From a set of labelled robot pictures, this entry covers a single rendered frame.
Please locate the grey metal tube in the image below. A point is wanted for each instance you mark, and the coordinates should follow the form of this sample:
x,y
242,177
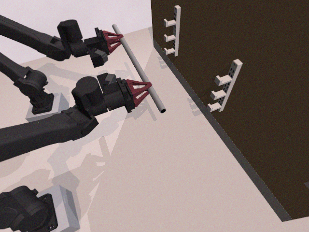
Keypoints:
x,y
140,71

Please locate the dark brown wall panel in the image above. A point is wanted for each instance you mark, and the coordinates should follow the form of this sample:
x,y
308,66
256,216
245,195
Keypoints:
x,y
265,121

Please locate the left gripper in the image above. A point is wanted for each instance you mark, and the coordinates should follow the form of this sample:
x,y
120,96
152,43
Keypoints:
x,y
106,41

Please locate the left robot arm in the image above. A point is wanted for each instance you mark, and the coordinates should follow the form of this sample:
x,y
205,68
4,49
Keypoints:
x,y
59,49

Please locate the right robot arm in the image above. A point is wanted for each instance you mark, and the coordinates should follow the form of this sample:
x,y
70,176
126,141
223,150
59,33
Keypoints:
x,y
21,209

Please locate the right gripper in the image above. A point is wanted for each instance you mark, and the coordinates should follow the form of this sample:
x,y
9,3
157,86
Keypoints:
x,y
126,96

